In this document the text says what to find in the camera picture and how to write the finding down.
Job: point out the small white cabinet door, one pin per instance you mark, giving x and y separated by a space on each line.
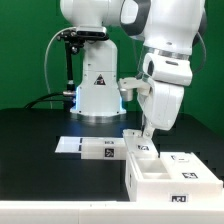
138 145

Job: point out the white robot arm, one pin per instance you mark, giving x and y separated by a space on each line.
167 29

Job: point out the black camera stand pole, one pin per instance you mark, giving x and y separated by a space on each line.
70 86

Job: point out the black camera on stand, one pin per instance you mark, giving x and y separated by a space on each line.
84 33

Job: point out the white cabinet body box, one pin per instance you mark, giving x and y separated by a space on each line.
147 180

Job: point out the white cabinet top tray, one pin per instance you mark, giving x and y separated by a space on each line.
93 148

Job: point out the white door with knob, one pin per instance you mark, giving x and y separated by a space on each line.
187 167

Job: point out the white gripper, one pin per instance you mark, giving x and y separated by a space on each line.
160 102

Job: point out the white front border wall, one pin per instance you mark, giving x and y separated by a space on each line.
37 212

